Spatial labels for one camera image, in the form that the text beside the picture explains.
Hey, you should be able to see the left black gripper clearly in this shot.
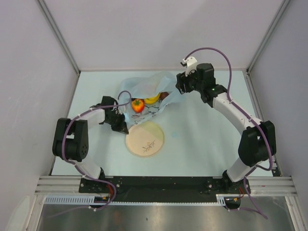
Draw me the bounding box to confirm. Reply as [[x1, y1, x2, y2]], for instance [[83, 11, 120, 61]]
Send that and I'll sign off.
[[105, 112, 129, 135]]

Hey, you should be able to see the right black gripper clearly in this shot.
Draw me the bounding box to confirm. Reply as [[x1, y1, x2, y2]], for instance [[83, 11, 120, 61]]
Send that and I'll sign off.
[[175, 66, 204, 95]]

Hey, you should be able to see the round beige ceramic plate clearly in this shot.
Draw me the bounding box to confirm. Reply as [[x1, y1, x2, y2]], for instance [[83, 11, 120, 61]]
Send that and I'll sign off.
[[125, 121, 165, 158]]

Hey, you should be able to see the light blue plastic bag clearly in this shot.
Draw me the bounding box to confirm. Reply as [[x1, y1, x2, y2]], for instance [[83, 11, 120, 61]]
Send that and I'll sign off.
[[118, 71, 183, 126]]

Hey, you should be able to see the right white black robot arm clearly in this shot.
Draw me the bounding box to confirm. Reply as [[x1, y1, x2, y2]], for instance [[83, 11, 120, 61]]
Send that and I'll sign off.
[[176, 64, 276, 193]]

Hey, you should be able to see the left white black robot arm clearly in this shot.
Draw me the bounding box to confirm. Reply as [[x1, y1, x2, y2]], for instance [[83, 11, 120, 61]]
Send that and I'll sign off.
[[52, 96, 131, 193]]

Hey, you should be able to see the fake orange persimmon fruit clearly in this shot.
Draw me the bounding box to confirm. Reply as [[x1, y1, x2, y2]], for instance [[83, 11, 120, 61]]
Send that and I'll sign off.
[[131, 99, 145, 113]]

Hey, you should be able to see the fake dark red fruit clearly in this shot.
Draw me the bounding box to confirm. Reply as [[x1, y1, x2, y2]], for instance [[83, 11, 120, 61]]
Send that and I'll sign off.
[[160, 92, 169, 100]]

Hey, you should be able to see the fake yellow banana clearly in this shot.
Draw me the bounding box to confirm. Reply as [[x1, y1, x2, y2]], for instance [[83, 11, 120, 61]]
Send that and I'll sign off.
[[143, 93, 161, 104]]

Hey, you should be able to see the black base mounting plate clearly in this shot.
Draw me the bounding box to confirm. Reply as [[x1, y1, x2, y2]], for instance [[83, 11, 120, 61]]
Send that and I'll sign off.
[[78, 176, 250, 208]]

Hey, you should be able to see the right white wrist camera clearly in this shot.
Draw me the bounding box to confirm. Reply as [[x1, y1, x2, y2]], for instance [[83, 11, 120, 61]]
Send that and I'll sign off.
[[180, 56, 198, 76]]

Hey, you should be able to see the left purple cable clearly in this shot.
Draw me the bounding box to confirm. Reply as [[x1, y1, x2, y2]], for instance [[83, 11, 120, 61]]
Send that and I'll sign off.
[[48, 90, 133, 217]]

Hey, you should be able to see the purple cable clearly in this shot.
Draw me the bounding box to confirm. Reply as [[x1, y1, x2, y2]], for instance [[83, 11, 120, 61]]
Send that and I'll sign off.
[[48, 90, 133, 217], [184, 47, 275, 219]]

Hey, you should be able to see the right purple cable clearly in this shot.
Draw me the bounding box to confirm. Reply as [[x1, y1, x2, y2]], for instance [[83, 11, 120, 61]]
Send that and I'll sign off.
[[184, 47, 275, 219]]

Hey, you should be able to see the right aluminium corner post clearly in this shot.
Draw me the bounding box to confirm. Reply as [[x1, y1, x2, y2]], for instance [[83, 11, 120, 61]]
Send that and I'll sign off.
[[246, 0, 292, 74]]

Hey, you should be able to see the aluminium corner post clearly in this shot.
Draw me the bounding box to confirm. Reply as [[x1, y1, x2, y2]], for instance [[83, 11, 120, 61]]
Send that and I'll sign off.
[[246, 0, 292, 74], [36, 0, 81, 77]]

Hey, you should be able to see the white slotted cable duct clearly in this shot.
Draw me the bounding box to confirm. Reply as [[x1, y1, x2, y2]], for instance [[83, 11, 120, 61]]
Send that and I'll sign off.
[[45, 193, 228, 206]]

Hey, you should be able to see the aluminium front frame rail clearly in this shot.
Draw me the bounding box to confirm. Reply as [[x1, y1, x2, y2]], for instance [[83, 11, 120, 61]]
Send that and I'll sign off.
[[35, 176, 297, 196]]

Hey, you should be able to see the left aluminium corner post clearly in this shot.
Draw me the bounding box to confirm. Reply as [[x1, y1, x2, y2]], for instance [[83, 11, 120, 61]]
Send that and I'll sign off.
[[36, 0, 81, 77]]

